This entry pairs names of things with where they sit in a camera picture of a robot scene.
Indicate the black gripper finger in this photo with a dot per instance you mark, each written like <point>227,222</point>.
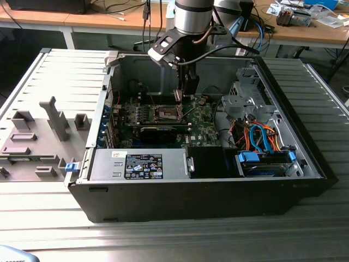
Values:
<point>180,79</point>
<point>192,86</point>

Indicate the silver CPU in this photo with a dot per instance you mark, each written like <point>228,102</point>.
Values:
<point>178,95</point>

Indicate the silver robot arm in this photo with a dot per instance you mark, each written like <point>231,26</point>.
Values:
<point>192,19</point>

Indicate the metal locking lever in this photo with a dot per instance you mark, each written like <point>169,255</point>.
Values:
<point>189,113</point>
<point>151,96</point>

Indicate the CPU socket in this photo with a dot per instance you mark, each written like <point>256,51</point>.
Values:
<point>165,113</point>

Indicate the coin cell battery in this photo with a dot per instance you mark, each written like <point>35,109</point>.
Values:
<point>202,101</point>

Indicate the green motherboard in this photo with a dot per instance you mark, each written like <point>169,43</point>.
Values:
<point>201,128</point>

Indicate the grey metal drive cage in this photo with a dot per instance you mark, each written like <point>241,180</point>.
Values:
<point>237,105</point>

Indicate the white plastic box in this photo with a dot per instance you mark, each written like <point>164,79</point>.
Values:
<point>241,52</point>

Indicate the black graphics card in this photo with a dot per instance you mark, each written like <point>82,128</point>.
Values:
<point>158,134</point>

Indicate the black speaker box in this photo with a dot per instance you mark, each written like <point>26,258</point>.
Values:
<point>247,15</point>

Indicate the black plastic shroud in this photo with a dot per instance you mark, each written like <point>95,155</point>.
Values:
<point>207,162</point>

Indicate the white printed leaflet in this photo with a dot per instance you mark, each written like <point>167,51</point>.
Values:
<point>272,9</point>

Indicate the hard disk in blue carrier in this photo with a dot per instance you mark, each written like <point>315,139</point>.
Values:
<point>261,170</point>

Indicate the wooden desk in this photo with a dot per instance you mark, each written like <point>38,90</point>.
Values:
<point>81,19</point>
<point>300,32</point>

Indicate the grey power supply unit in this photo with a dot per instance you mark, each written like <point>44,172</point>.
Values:
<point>109,163</point>

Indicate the grey metal device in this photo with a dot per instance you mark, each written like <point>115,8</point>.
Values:
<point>297,17</point>

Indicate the black PC case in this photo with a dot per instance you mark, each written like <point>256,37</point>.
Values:
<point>191,202</point>

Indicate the blue case latch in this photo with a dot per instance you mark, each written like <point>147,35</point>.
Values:
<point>71,167</point>

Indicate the blue box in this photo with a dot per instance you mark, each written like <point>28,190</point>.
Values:
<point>324,2</point>

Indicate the clear plastic bag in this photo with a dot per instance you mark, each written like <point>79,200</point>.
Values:
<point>331,20</point>

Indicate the black monitor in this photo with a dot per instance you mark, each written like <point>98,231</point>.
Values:
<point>46,5</point>

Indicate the grey parts rack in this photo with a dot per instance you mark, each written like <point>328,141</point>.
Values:
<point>41,147</point>

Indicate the green RAM stick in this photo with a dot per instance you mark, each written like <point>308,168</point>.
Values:
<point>20,159</point>

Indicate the small black part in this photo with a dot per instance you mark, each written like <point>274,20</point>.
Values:
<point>3,172</point>

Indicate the pale grey rounded device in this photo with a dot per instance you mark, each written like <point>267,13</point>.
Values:
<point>13,253</point>

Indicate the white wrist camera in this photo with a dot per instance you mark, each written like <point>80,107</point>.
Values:
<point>161,58</point>

